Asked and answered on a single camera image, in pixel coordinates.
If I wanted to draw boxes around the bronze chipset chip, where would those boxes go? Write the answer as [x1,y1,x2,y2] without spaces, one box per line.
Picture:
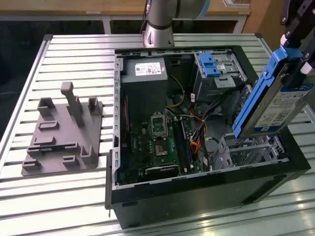
[154,142,169,157]

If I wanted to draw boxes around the thin arm base cable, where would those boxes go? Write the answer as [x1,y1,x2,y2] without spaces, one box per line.
[140,0,155,35]

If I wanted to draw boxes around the black wire bundle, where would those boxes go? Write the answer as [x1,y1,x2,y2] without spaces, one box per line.
[191,92,238,140]

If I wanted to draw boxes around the black graphics card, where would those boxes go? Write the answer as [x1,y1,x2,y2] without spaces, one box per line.
[144,164,180,178]

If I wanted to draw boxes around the green RAM stick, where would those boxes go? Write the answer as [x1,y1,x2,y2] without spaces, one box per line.
[39,146,66,152]

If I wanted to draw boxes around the orange wire loop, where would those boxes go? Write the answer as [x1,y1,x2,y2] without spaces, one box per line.
[190,141,208,156]

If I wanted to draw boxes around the hard disk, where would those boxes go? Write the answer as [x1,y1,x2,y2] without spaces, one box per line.
[232,47,315,139]

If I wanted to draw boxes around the grey parts rack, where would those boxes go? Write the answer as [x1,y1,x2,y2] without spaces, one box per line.
[21,81,104,177]

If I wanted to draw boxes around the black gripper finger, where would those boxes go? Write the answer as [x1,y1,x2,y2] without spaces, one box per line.
[299,14,315,74]
[280,0,315,50]

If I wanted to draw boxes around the green motherboard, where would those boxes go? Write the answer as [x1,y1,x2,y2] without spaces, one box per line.
[117,110,206,185]

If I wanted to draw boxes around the CPU socket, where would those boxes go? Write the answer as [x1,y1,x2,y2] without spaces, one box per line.
[150,112,169,138]

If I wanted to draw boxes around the grey optical drive cage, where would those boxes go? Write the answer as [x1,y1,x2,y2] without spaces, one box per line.
[192,51,248,102]

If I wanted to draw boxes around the grey disk bay cage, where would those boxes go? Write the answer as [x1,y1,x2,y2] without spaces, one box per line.
[210,134,284,171]

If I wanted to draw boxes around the grey power supply unit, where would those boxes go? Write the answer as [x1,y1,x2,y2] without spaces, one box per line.
[120,58,169,118]

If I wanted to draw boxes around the blue drive latch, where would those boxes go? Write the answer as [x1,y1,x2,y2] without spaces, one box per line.
[198,52,221,78]

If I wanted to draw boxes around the black PC case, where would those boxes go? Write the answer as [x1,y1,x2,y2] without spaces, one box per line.
[105,45,312,229]

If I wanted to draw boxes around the wooden bench with white frame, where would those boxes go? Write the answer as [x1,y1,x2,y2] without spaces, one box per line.
[0,0,252,34]

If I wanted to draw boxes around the yellow and black wires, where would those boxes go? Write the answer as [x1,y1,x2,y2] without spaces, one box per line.
[165,75,186,109]

